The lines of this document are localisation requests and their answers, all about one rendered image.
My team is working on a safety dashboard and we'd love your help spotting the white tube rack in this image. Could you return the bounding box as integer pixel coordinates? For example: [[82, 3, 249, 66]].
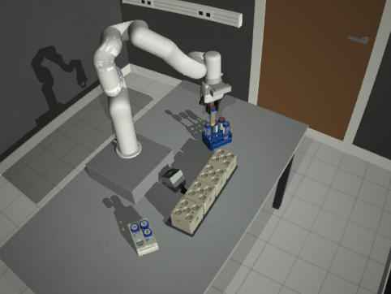
[[128, 218, 159, 256]]

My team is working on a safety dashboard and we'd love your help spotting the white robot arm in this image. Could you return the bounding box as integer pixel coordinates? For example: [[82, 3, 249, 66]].
[[92, 19, 231, 158]]

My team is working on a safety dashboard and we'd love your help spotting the beige bucket adapter with holes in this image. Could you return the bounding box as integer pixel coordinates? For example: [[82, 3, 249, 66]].
[[209, 147, 237, 180]]

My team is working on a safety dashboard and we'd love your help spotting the blue tube rack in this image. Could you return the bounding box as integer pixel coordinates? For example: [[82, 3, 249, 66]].
[[202, 126, 232, 151]]

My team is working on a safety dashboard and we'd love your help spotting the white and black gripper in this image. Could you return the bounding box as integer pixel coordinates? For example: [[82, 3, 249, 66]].
[[199, 81, 223, 114]]

